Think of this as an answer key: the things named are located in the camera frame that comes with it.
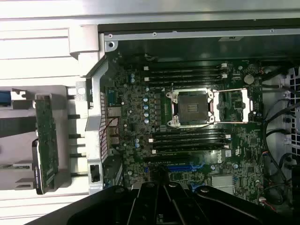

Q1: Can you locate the black internal wire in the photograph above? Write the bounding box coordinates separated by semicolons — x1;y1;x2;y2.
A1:
263;98;300;207

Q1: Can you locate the CPU socket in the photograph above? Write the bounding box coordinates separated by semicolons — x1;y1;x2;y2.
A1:
165;89;216;128

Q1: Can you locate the blue expansion slot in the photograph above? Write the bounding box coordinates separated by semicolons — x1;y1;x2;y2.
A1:
166;164;200;173

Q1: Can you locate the silver chipset heatsink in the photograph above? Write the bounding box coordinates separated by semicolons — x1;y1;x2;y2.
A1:
211;175;235;195

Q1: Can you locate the green motherboard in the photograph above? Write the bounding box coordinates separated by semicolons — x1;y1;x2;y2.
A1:
104;58;265;204

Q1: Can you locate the hard disk with blue carrier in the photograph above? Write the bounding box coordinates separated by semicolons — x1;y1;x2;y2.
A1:
0;90;36;139

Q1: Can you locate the thin metal locking lever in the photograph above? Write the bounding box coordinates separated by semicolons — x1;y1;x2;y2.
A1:
214;120;249;125
217;87;249;92

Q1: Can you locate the black open PC case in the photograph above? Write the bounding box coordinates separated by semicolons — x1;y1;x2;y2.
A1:
69;18;300;225

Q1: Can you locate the metal socket cover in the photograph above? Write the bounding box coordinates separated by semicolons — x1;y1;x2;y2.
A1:
210;88;254;124

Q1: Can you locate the red black twisted wire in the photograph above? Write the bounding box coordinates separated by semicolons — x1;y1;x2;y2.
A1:
103;117;120;134

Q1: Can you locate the long black expansion slot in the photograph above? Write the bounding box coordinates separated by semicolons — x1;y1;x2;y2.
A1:
143;155;191;164

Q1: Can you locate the grey parts rack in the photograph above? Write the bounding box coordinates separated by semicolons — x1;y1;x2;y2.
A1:
0;85;77;195

